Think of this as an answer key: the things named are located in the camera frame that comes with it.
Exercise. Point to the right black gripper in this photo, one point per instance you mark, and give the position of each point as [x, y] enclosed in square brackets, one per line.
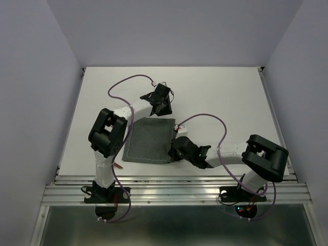
[172, 152]

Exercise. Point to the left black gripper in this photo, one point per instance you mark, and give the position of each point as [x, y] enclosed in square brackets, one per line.
[168, 110]

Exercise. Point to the grey cloth napkin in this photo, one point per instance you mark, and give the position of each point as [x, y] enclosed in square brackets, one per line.
[150, 141]

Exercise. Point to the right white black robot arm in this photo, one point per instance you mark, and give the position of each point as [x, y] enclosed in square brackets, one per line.
[266, 160]

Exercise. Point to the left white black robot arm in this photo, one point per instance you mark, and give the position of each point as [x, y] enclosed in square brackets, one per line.
[107, 138]

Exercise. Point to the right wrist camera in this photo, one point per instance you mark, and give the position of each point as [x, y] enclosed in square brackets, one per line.
[180, 131]

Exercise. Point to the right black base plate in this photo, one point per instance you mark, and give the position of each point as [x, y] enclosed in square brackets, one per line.
[230, 195]

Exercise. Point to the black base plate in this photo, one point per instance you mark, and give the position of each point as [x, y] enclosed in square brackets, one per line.
[115, 195]
[230, 195]

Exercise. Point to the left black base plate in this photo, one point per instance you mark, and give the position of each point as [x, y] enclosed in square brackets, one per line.
[115, 195]

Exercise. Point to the aluminium front rail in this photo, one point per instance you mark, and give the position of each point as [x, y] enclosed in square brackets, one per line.
[176, 191]

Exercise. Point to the aluminium rail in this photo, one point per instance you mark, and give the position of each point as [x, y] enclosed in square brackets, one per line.
[176, 191]
[292, 174]

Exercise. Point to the aluminium right side rail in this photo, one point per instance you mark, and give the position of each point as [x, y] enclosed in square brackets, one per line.
[292, 174]

